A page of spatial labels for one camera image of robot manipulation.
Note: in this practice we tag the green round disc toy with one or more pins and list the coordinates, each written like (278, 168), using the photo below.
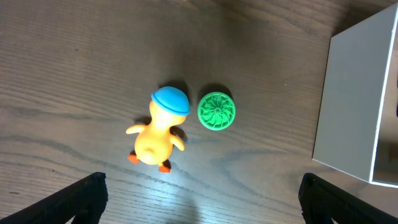
(216, 111)

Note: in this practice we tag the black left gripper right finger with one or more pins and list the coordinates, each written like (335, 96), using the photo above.
(323, 202)

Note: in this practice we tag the orange duck toy blue hat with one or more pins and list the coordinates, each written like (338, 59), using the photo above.
(168, 107)

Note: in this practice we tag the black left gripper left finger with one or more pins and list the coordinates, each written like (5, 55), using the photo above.
(81, 202)

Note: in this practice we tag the white cardboard box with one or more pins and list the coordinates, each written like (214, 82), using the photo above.
(357, 125)

